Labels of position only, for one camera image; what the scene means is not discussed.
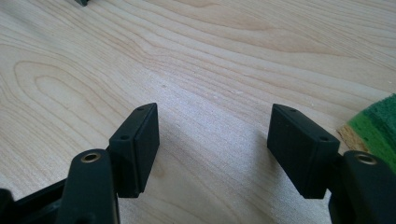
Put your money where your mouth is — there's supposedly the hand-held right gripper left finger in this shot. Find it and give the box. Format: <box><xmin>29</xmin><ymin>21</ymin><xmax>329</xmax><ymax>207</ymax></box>
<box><xmin>106</xmin><ymin>103</ymin><xmax>161</xmax><ymax>199</ymax></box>

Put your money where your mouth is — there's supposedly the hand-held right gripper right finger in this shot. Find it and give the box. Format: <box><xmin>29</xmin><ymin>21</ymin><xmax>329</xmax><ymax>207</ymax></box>
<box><xmin>266</xmin><ymin>104</ymin><xmax>341</xmax><ymax>200</ymax></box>

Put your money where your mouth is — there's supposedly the green scouring sponge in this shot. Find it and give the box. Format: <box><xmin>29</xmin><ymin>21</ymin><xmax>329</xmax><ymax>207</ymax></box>
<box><xmin>335</xmin><ymin>92</ymin><xmax>396</xmax><ymax>174</ymax></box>

